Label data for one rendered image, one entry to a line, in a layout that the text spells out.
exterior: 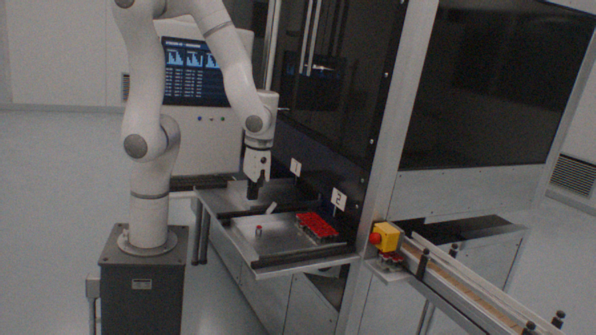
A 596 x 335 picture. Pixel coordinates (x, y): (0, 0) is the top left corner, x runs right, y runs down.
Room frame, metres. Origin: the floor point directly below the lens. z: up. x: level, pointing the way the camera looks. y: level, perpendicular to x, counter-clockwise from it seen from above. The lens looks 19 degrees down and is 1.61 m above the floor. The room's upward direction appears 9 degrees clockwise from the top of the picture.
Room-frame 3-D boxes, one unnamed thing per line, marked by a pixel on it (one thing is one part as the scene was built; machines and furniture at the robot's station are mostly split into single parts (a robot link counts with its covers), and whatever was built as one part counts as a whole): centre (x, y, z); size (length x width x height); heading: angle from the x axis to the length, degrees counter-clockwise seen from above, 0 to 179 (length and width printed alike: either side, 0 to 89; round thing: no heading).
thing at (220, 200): (1.50, 0.03, 0.87); 0.70 x 0.48 x 0.02; 31
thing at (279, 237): (1.33, -0.02, 0.90); 0.34 x 0.26 x 0.04; 121
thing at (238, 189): (1.68, 0.06, 0.90); 0.34 x 0.26 x 0.04; 121
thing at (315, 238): (1.37, -0.10, 0.90); 0.18 x 0.02 x 0.05; 31
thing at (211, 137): (2.06, 0.53, 1.19); 0.50 x 0.19 x 0.78; 121
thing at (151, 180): (1.23, 0.43, 1.16); 0.19 x 0.12 x 0.24; 176
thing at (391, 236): (1.23, -0.35, 1.00); 0.08 x 0.07 x 0.07; 121
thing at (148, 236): (1.20, 0.43, 0.95); 0.19 x 0.19 x 0.18
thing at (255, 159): (1.17, 0.11, 1.21); 0.10 x 0.08 x 0.11; 31
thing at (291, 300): (2.41, -0.19, 0.44); 2.06 x 1.00 x 0.88; 31
